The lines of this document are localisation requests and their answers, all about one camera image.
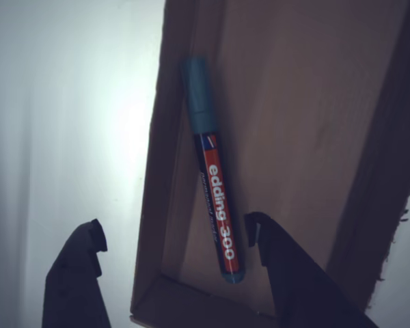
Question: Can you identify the brown cardboard box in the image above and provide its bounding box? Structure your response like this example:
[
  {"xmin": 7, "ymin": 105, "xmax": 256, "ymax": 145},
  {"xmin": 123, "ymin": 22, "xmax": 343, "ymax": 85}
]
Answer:
[{"xmin": 128, "ymin": 0, "xmax": 410, "ymax": 328}]

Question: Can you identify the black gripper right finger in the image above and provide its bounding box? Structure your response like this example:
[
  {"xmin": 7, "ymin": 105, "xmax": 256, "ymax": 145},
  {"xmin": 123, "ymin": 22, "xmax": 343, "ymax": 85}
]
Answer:
[{"xmin": 244, "ymin": 211, "xmax": 379, "ymax": 328}]

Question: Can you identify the green capped edding marker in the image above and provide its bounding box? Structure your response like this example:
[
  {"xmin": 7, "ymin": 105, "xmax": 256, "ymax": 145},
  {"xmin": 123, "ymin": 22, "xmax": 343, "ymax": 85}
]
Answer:
[{"xmin": 180, "ymin": 56, "xmax": 246, "ymax": 284}]

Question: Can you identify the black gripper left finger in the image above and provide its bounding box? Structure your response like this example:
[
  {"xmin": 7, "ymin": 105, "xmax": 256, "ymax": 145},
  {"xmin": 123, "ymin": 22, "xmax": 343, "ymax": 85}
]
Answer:
[{"xmin": 42, "ymin": 218, "xmax": 112, "ymax": 328}]

